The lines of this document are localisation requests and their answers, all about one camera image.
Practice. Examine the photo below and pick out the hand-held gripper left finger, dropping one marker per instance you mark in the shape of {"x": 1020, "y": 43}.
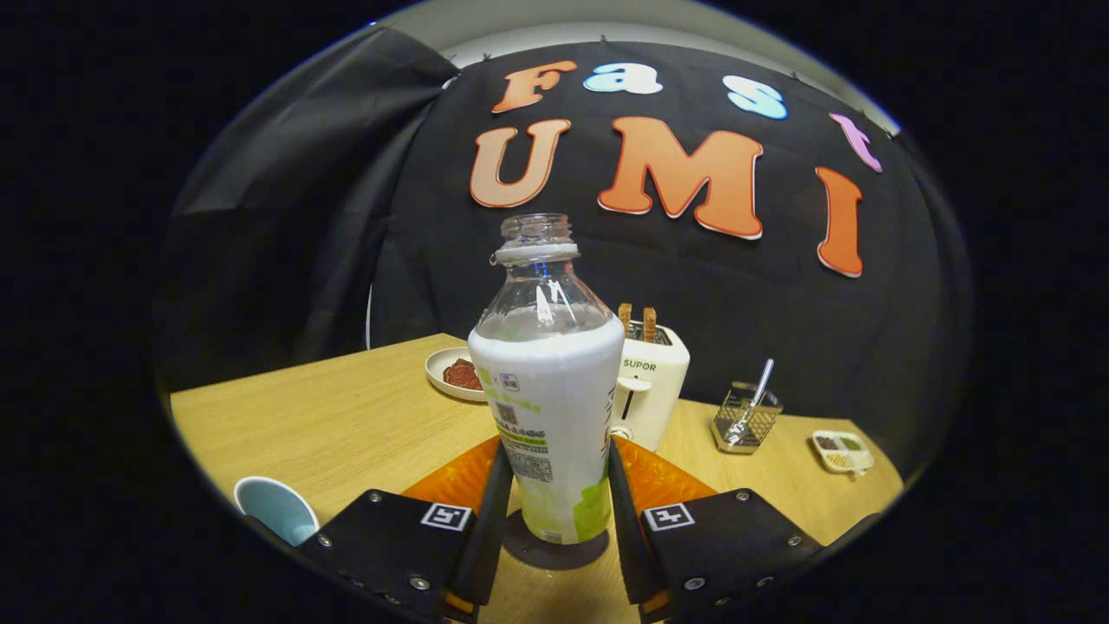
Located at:
{"x": 489, "y": 537}

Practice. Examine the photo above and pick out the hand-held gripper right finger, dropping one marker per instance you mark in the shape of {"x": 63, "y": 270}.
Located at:
{"x": 625, "y": 546}

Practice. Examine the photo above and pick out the dark brown round coaster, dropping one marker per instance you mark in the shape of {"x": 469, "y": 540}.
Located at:
{"x": 554, "y": 555}

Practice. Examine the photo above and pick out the clear juice bottle white label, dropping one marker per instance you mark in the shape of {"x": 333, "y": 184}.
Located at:
{"x": 550, "y": 399}

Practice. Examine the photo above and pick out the white cup blue inside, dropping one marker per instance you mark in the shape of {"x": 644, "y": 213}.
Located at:
{"x": 277, "y": 511}

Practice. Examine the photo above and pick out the cream white toaster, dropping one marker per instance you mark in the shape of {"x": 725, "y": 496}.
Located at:
{"x": 654, "y": 390}

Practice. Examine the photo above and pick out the red food piece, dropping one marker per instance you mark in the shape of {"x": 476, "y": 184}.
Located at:
{"x": 462, "y": 374}

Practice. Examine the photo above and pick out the small white plate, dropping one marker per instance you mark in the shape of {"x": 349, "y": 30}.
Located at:
{"x": 440, "y": 368}

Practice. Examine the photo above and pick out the wooden table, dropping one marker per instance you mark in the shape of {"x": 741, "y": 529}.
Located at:
{"x": 346, "y": 416}

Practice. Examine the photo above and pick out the metal spoon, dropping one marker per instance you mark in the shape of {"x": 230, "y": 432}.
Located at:
{"x": 761, "y": 386}

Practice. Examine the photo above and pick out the brown toast slice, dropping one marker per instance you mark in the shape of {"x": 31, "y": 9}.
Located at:
{"x": 650, "y": 323}
{"x": 625, "y": 319}

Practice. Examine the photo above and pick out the small divided white dish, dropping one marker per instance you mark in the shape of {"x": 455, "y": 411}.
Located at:
{"x": 842, "y": 451}

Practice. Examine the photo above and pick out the black backdrop cloth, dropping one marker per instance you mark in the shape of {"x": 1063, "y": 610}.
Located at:
{"x": 693, "y": 295}

